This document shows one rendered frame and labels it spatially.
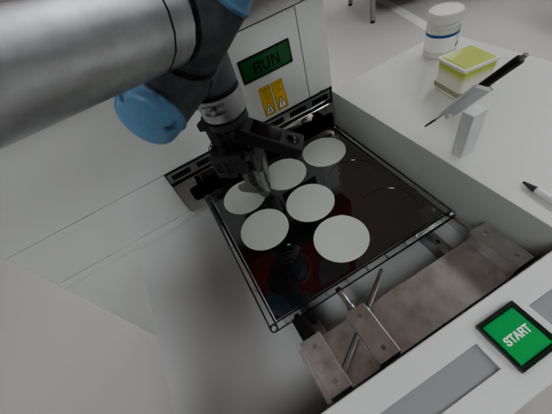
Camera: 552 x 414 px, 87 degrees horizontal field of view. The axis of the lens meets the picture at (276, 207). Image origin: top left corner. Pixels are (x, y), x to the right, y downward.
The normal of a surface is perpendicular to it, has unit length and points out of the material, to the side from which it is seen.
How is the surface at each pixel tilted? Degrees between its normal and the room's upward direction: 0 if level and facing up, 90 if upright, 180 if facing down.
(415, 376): 0
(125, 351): 0
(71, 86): 112
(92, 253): 90
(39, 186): 90
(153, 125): 90
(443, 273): 0
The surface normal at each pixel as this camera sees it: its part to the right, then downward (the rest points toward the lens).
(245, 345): -0.24, -0.62
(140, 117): -0.28, 0.79
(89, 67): 0.85, 0.49
